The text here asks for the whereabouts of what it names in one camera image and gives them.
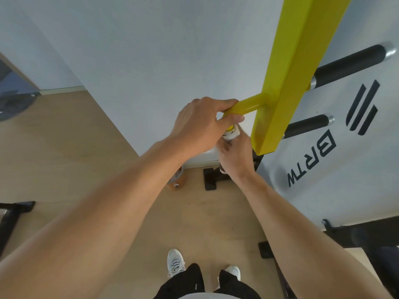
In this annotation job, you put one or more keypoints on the person's left hand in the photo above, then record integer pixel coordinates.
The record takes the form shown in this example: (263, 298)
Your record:
(193, 127)

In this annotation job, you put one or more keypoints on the person's right hand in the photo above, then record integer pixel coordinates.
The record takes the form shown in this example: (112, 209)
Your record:
(238, 158)

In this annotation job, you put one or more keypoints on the person's right fingers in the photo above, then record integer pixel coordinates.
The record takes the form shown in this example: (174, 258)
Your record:
(243, 136)

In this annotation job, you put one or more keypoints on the person's left thumb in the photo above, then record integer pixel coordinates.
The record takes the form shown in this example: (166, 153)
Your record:
(232, 120)

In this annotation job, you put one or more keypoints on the yellow round rack peg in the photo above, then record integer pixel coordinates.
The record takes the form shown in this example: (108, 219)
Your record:
(249, 104)

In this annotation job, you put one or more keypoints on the person's left forearm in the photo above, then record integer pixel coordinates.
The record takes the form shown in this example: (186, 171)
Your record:
(93, 221)

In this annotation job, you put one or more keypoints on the person's right forearm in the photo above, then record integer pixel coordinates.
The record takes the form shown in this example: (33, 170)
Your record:
(296, 245)

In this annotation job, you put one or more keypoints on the small silver metal object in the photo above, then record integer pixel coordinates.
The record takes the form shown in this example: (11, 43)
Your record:
(223, 168)

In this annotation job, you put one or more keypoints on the black rack base foot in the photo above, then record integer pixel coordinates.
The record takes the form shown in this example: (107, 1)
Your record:
(210, 180)

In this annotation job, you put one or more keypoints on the short black grip bar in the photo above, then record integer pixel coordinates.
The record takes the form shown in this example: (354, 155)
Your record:
(307, 124)

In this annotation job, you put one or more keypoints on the black floor foot plate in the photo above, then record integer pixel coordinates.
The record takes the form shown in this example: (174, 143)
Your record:
(265, 249)

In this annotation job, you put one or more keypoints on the long black grip bar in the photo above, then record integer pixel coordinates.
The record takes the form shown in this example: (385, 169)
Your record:
(349, 66)

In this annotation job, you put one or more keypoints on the white right sneaker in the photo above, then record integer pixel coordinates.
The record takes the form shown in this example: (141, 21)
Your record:
(233, 271)

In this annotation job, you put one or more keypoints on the white sneaker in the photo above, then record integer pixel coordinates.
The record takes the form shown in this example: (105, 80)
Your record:
(175, 261)
(233, 271)

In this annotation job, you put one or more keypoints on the white left sneaker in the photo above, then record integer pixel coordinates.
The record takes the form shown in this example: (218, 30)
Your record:
(175, 261)

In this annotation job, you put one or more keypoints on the black trousers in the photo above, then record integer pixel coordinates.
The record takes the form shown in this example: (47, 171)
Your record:
(187, 283)

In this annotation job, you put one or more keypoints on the white shirt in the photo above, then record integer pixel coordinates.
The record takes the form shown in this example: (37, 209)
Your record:
(202, 297)

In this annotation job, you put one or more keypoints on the dark round floor stand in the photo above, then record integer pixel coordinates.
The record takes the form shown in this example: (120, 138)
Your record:
(15, 104)

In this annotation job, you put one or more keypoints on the yellow square rack post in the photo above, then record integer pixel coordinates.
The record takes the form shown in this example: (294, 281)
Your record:
(293, 74)

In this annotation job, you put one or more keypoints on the black machine frame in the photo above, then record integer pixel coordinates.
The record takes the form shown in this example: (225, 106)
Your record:
(371, 242)

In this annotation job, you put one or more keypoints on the black equipment frame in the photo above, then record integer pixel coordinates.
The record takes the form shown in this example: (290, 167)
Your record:
(11, 219)

